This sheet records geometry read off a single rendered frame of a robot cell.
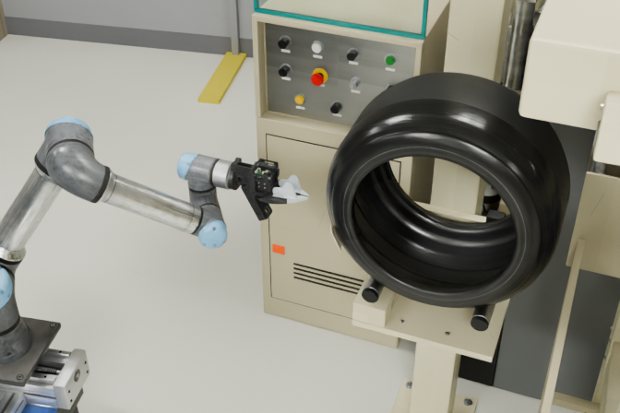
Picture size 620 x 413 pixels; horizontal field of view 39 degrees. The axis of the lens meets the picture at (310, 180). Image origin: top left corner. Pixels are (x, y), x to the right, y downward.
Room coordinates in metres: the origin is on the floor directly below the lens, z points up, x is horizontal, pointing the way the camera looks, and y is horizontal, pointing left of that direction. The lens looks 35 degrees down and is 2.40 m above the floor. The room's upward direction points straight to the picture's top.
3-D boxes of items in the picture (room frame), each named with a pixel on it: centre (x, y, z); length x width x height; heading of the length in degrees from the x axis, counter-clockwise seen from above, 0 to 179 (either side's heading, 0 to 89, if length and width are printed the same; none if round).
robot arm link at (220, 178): (1.89, 0.22, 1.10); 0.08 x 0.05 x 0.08; 159
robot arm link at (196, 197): (1.90, 0.29, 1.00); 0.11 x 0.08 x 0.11; 15
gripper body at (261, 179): (1.86, 0.14, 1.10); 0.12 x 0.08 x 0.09; 69
